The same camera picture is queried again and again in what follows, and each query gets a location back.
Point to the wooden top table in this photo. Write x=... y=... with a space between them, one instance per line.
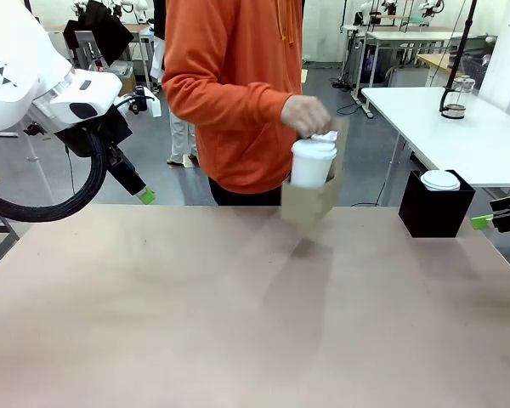
x=438 y=59

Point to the person's right hand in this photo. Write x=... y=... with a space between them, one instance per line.
x=306 y=115

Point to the black hanging cloth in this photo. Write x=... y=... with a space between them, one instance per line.
x=102 y=30

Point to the white paper napkin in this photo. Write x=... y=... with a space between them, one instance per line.
x=325 y=137

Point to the black computer tower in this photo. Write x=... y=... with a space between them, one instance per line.
x=374 y=64

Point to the grey office chair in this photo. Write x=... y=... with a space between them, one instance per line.
x=408 y=76

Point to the white background desk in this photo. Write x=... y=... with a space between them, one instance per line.
x=429 y=36

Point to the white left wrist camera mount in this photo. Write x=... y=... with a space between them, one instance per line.
x=155 y=106

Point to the grey plastic crate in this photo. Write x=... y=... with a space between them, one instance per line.
x=476 y=70

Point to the white side table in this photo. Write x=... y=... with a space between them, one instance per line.
x=472 y=140

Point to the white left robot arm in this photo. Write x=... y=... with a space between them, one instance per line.
x=13 y=64

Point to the person's orange hoodie torso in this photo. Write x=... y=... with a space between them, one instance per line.
x=238 y=42

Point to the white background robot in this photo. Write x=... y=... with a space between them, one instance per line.
x=429 y=6

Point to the grey plastic container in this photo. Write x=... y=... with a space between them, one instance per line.
x=125 y=68

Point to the black stand pole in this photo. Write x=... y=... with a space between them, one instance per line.
x=467 y=30

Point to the brown cardboard box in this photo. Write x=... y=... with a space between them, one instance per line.
x=129 y=87

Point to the person's black trousers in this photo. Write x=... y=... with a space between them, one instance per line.
x=242 y=197

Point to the person's right forearm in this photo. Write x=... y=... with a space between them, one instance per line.
x=229 y=100

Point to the brown cardboard cup carrier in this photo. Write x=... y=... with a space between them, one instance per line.
x=306 y=208

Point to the background person white trousers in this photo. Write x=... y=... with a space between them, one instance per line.
x=183 y=140

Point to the glass french press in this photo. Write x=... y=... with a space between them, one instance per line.
x=455 y=110

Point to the black square cup box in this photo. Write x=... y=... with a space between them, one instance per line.
x=433 y=212

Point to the white lidded paper cup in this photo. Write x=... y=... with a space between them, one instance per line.
x=440 y=180
x=310 y=170

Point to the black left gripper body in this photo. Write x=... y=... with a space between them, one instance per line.
x=110 y=127

